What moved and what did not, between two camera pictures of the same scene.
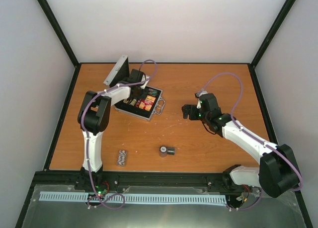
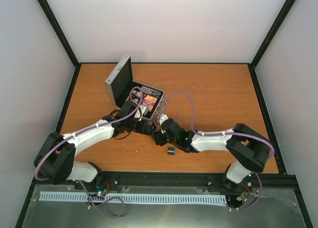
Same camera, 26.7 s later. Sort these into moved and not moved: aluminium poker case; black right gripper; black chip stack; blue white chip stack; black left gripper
Moved: black left gripper; black right gripper; blue white chip stack
Not moved: aluminium poker case; black chip stack
